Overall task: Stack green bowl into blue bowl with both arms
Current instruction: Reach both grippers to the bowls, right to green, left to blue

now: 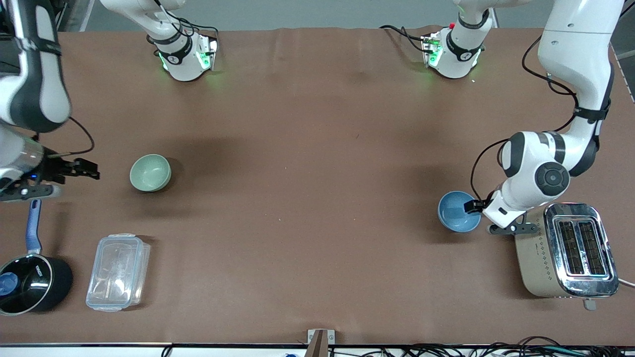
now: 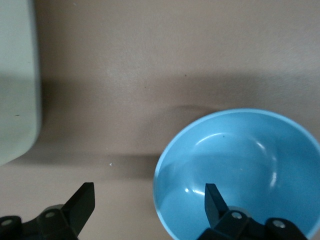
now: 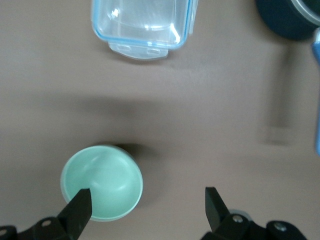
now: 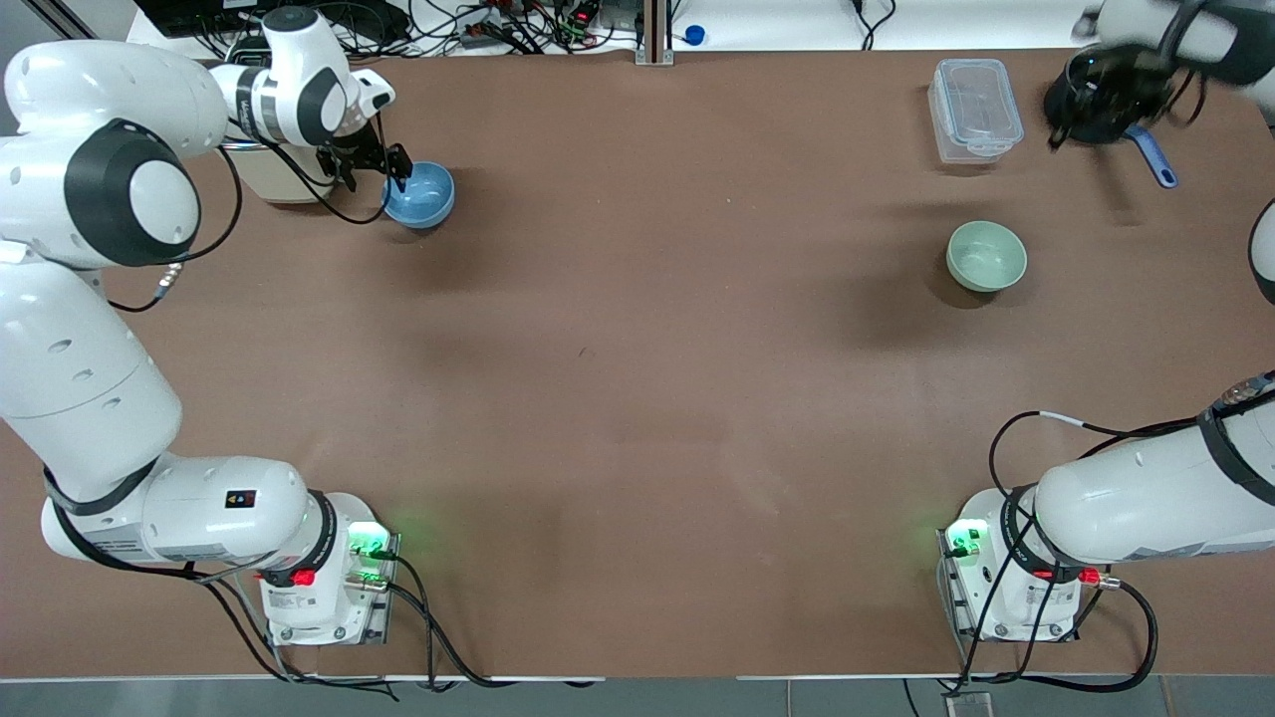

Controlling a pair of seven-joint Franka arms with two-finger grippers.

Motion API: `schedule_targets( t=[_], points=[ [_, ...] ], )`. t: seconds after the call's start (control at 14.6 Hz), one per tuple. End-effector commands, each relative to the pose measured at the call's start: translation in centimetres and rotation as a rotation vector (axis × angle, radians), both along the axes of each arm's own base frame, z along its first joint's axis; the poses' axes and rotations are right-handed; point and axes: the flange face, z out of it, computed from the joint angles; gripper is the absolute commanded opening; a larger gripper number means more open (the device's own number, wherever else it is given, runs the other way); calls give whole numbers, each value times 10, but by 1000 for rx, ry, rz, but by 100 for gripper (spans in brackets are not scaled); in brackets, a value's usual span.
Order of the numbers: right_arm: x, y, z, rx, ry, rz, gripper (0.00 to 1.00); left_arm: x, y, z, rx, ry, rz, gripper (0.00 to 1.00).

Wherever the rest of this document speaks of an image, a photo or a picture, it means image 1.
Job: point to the blue ceramic bowl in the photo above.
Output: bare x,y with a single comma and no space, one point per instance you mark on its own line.
455,214

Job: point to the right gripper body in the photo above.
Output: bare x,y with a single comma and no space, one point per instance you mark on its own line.
53,169

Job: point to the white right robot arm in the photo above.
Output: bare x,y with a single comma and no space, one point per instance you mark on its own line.
37,94

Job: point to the clear plastic food container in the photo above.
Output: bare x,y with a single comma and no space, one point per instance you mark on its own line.
118,272

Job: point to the brown table cover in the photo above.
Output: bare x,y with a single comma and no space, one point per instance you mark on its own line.
317,148

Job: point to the green ceramic bowl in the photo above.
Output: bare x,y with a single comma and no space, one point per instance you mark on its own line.
150,172

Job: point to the metal table clamp bracket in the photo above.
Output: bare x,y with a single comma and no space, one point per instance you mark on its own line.
320,342

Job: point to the aluminium frame profile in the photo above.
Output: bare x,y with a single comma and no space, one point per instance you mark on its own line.
61,15

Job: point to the beige and chrome toaster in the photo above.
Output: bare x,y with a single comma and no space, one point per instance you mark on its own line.
560,253

